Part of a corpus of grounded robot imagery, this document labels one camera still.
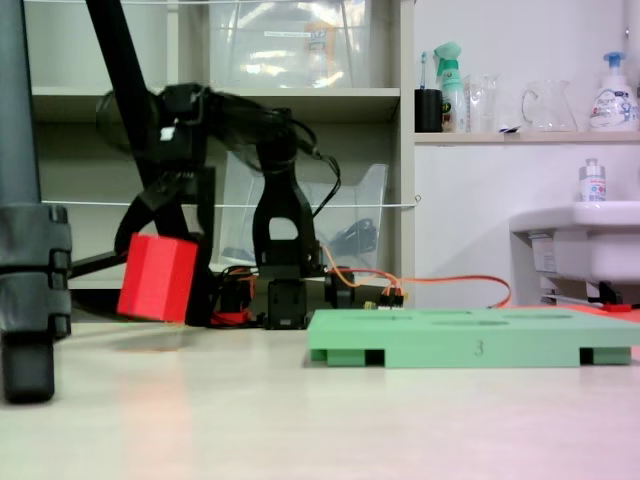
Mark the clear plastic bin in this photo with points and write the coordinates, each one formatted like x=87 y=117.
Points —
x=370 y=200

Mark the small red black clamp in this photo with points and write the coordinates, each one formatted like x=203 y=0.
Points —
x=616 y=307

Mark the thin black tripod strut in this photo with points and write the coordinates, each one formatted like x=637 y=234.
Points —
x=95 y=262

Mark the small white blue packet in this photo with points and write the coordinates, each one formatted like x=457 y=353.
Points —
x=509 y=129

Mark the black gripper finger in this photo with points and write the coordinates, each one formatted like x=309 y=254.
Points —
x=205 y=200
x=137 y=210

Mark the thick black tripod leg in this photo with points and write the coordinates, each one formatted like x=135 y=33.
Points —
x=120 y=75

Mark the clear glass pitcher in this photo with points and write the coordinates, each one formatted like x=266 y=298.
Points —
x=550 y=107

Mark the red octagonal pillar block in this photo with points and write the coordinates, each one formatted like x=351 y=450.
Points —
x=155 y=280

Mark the white foam soap bottle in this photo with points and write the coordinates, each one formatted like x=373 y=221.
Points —
x=614 y=107

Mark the white sink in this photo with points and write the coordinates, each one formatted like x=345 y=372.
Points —
x=590 y=240

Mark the clear glass beaker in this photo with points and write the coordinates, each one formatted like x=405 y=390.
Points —
x=484 y=107

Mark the orange labelled bottle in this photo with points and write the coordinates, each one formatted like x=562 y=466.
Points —
x=320 y=50

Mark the clear plastic storage box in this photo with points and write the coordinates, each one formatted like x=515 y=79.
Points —
x=260 y=55

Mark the black cup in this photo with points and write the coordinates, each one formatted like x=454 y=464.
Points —
x=428 y=112

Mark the green spray bottle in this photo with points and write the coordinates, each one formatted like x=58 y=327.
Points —
x=451 y=100

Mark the green shape sorter board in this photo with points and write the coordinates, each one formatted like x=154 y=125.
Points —
x=450 y=345

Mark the blue white toothbrush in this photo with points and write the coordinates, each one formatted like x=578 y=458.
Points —
x=424 y=70

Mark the grey black tripod leg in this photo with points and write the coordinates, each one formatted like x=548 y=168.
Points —
x=25 y=240

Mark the light wooden counter shelf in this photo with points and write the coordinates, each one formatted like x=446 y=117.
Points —
x=525 y=138

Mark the small clear sanitizer bottle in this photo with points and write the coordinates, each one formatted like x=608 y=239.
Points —
x=593 y=185

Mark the grey shelf unit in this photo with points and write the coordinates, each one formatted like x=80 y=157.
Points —
x=290 y=105

